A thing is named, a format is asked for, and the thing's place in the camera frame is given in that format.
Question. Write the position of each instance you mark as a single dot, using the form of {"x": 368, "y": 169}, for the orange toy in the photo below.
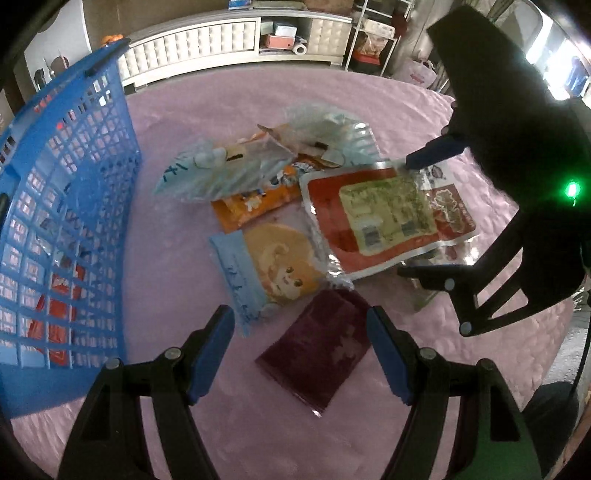
{"x": 113, "y": 39}

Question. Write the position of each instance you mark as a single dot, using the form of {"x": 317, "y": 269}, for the purple snack packet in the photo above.
{"x": 314, "y": 355}

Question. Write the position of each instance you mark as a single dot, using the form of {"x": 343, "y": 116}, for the large red foil snack packet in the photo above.
{"x": 332, "y": 207}

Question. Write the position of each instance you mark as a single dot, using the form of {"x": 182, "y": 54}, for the blue plastic basket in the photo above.
{"x": 115, "y": 138}

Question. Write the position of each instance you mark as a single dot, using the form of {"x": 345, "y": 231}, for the pink box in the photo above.
{"x": 280, "y": 42}

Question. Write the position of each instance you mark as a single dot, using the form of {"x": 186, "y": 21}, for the person's dark trouser leg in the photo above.
{"x": 549, "y": 415}

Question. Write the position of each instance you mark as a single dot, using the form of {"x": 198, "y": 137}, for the pink plastic bag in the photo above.
{"x": 418, "y": 74}

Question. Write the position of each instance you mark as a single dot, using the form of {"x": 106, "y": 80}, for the white metal shelf rack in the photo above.
{"x": 374, "y": 27}

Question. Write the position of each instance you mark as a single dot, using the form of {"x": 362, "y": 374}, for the brown snack bag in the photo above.
{"x": 371, "y": 45}

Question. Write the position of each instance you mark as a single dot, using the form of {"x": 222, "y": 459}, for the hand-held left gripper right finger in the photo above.
{"x": 388, "y": 357}

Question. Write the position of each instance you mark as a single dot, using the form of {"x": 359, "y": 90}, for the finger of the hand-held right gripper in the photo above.
{"x": 443, "y": 281}
{"x": 434, "y": 152}

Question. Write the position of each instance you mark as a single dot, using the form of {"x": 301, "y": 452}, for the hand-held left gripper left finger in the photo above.
{"x": 210, "y": 357}

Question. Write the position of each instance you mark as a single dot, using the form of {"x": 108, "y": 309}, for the black red box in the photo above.
{"x": 367, "y": 63}

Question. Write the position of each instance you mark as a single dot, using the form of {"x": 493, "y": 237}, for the red white snack packet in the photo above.
{"x": 60, "y": 323}

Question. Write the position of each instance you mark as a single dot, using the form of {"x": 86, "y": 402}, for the white tape roll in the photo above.
{"x": 301, "y": 48}

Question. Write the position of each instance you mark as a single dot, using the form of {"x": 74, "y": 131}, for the white tufted TV cabinet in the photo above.
{"x": 194, "y": 46}

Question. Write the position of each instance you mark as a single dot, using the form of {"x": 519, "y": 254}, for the silver foil snack packet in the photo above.
{"x": 351, "y": 138}

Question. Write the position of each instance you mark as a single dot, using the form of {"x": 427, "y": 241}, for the light blue box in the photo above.
{"x": 285, "y": 30}

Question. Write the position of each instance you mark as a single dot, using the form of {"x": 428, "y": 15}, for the blue cartoon cookie packet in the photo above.
{"x": 277, "y": 263}

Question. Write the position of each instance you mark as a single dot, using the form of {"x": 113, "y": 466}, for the long orange snack packet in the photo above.
{"x": 258, "y": 205}

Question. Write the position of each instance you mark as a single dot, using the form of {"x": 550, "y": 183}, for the clear blue-print snack packet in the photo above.
{"x": 207, "y": 180}

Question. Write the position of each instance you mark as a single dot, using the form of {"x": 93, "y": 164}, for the blue tissue box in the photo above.
{"x": 240, "y": 4}

